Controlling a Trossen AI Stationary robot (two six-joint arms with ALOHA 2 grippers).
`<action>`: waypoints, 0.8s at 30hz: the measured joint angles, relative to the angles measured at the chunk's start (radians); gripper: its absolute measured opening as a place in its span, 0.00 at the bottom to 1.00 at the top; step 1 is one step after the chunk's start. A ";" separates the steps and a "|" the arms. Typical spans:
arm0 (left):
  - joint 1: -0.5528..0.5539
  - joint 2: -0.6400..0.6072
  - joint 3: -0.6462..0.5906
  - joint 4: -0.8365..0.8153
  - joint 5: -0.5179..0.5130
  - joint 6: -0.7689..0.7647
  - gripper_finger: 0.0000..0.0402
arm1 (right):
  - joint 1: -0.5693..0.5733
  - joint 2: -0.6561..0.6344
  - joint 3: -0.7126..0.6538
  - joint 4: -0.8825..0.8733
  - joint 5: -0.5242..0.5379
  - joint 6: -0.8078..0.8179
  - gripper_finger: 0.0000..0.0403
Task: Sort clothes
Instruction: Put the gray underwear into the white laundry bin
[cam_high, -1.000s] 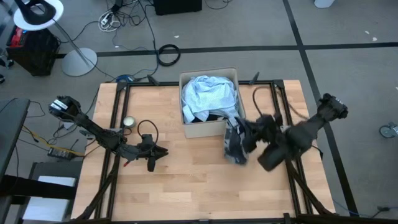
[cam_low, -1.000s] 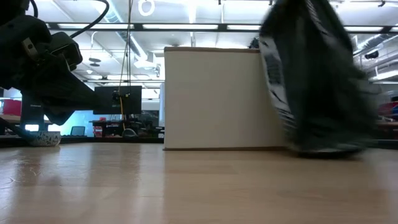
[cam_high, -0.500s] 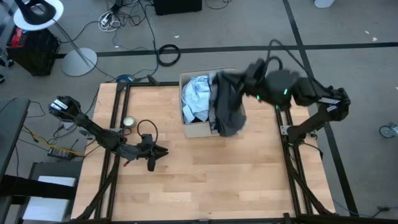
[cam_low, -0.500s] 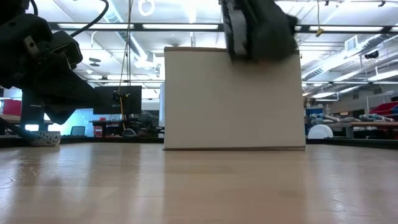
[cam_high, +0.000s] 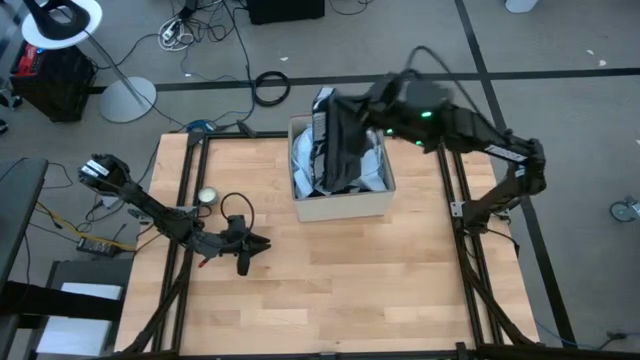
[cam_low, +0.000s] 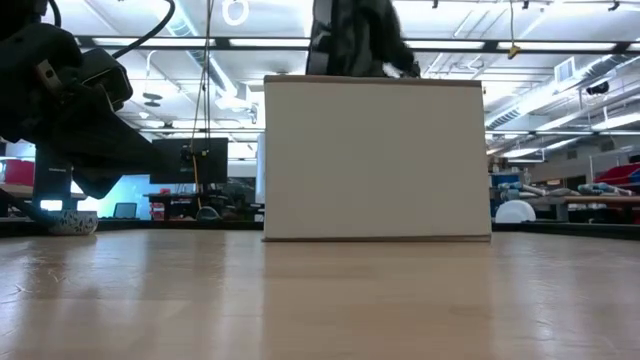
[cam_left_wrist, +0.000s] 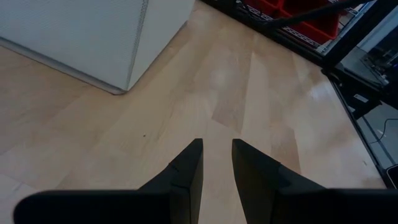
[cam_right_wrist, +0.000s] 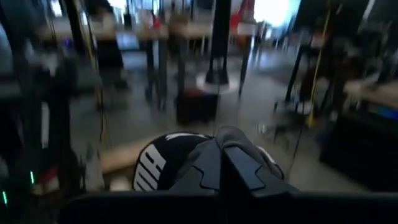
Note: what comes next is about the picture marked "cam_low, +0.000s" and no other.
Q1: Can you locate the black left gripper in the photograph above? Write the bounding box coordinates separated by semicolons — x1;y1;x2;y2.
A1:
0;22;167;200

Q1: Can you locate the dark grey Puma underwear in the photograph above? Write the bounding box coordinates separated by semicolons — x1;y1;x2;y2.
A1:
347;0;422;79

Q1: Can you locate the small grey screen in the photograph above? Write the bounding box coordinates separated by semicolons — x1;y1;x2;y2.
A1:
112;202;139;220

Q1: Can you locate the black monitor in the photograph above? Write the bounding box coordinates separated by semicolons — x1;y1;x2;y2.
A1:
149;137;230;185

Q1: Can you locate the black tower device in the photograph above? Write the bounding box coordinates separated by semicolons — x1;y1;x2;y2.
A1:
32;144;76;214

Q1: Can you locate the speckled small bowl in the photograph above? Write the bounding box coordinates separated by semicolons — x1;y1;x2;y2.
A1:
47;209;100;236

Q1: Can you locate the red container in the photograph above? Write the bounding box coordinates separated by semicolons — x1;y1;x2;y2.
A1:
3;158;35;187

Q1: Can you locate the blue storage bin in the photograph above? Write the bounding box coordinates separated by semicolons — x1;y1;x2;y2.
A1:
491;172;526;202

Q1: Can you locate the white dome object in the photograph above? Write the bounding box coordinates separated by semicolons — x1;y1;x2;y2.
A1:
494;199;537;224

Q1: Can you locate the wooden workbench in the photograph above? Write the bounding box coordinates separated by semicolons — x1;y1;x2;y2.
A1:
529;194;640;224

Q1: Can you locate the red blue padded item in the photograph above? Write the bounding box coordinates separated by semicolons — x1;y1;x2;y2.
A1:
593;162;640;189

